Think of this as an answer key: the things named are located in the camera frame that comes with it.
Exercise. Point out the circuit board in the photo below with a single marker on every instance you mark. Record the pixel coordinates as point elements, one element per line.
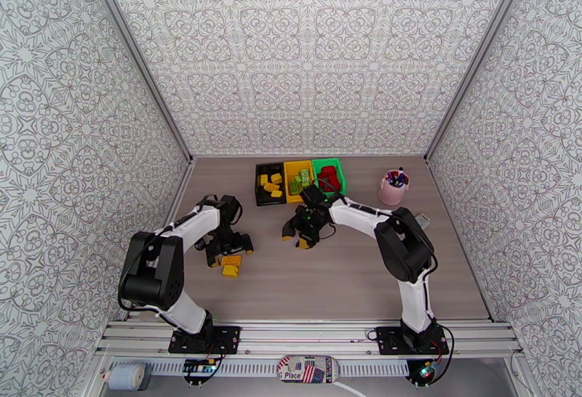
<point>427,370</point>
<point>198,367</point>

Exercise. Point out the long yellow lego brick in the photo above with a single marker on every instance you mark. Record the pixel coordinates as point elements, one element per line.
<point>231,260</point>

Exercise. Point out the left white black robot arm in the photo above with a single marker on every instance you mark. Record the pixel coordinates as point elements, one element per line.
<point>150,273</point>

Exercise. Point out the yellow plastic bin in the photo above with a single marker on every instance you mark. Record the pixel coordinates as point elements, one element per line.
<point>291,166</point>

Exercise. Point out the left circuit board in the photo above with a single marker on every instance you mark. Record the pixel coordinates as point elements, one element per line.
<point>198,367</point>

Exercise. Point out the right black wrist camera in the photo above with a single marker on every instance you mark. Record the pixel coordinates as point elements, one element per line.
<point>313,195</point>

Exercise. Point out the left aluminium corner post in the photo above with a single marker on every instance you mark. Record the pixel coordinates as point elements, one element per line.
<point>137,55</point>

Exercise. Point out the white tape roll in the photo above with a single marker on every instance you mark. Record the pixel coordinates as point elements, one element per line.
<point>125,376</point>

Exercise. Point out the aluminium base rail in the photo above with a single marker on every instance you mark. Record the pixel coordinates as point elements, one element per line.
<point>309,339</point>

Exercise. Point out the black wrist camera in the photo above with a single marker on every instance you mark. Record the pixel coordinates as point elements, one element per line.
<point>229,209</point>
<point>313,195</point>

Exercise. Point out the small yellow lego brick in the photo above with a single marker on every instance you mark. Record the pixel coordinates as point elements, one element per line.
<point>263,180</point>

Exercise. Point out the green plastic bin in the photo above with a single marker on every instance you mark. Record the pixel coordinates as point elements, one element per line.
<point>342,168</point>

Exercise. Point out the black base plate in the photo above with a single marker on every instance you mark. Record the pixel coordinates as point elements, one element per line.
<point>388,341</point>
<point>227,339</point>

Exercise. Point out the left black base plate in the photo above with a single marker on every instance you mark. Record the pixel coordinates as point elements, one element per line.
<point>227,339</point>

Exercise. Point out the red lego brick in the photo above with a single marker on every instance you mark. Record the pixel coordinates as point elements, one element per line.
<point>323,177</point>
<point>335,180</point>
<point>330,187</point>
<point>329,169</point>

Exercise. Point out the long green lego brick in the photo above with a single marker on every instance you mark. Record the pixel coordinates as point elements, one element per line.
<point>305,176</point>
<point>294,188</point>

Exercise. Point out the small grey box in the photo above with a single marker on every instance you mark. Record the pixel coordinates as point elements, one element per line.
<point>423,218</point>

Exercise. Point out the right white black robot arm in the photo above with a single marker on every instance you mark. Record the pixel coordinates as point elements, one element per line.
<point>402,245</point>

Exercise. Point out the aluminium corner post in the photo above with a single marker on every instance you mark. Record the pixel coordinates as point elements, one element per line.
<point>477,56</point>
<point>137,55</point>

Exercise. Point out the aluminium side rail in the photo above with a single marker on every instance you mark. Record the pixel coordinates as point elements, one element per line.
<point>437,186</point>
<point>178,186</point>

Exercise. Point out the right circuit board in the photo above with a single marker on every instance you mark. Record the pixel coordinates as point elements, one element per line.
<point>427,370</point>

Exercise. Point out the pink cup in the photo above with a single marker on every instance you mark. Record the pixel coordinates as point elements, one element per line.
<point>391,193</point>

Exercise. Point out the right aluminium corner post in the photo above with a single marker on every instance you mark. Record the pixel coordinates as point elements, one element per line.
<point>477,56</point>

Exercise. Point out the left aluminium side rail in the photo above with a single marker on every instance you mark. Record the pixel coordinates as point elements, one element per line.
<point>178,186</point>

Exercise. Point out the black plastic bin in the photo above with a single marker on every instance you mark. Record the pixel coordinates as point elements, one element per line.
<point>270,201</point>

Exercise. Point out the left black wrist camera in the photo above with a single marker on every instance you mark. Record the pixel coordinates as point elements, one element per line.
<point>229,209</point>

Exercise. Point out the flag print fabric pouch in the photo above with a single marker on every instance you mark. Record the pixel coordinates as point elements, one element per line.
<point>307,369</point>

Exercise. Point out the yellow sloped lego brick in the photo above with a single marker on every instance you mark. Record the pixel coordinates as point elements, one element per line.
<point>269,187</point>

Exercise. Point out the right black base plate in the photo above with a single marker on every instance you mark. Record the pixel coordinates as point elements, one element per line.
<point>388,341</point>

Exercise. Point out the right aluminium side rail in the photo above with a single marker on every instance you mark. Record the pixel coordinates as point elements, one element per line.
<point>437,186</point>

